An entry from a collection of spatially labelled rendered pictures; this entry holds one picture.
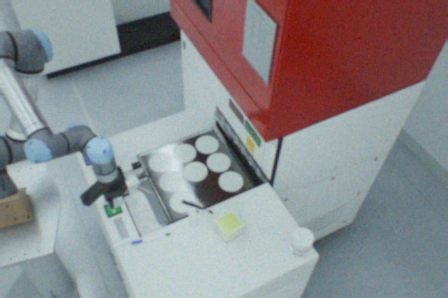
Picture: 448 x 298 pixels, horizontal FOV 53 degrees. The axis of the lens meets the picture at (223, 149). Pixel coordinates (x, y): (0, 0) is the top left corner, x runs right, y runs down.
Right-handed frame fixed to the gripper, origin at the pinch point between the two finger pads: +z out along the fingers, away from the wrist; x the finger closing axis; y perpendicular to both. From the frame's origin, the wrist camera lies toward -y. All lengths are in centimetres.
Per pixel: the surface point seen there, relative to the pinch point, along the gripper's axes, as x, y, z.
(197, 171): 5.7, 37.8, 7.7
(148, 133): 40, 29, 16
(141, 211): -0.6, 10.6, 9.6
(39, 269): 17, -36, 53
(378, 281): -49, 123, 98
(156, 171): 13.2, 22.7, 7.8
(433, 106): 17, 207, 56
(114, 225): -6.5, -1.0, 1.6
